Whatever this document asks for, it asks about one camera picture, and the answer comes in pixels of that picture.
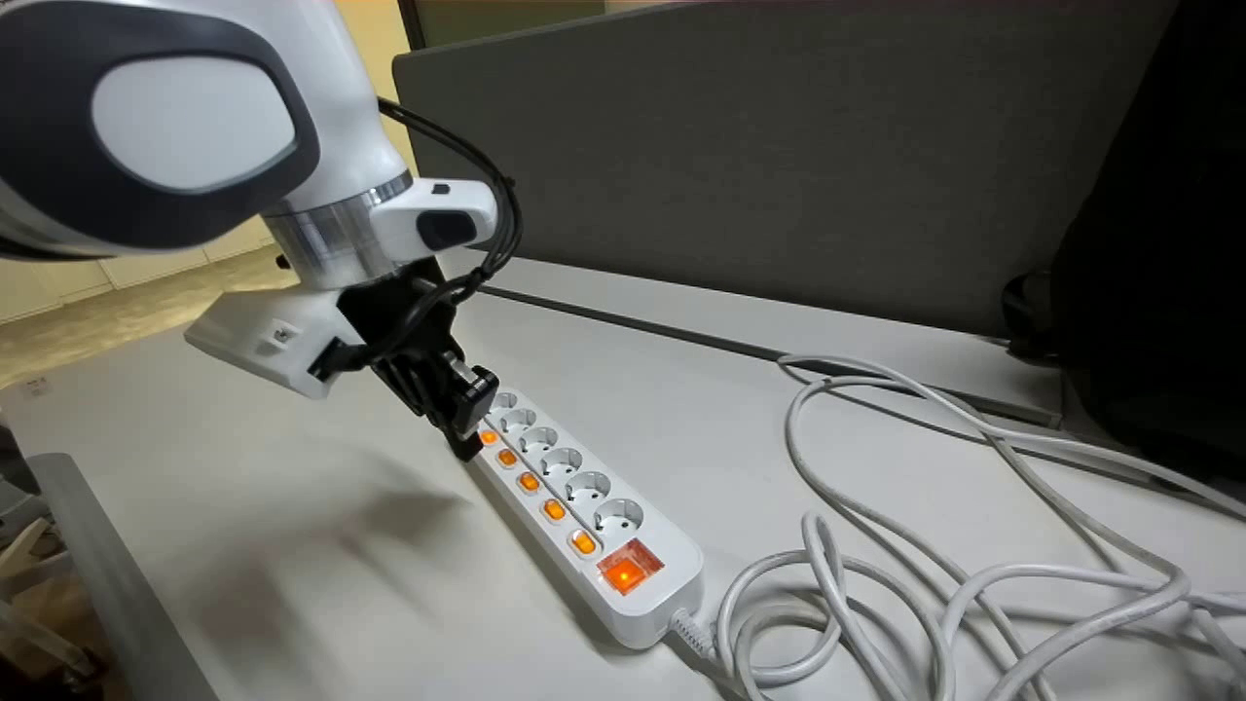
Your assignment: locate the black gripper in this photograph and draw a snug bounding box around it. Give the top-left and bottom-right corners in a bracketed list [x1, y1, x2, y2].
[308, 254, 503, 467]

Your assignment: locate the white six-socket power strip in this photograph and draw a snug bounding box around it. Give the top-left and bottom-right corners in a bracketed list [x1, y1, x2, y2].
[459, 384, 711, 653]

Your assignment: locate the grey partition panel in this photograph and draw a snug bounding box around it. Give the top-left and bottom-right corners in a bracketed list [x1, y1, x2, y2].
[391, 0, 1182, 344]

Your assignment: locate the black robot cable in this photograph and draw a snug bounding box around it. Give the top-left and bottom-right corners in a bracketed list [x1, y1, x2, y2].
[370, 93, 525, 344]

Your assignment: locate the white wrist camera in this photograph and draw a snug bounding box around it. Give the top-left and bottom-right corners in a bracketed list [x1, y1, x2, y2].
[185, 285, 370, 402]

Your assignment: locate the white power strip cable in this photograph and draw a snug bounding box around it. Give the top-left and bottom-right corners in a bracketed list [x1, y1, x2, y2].
[673, 352, 1246, 701]

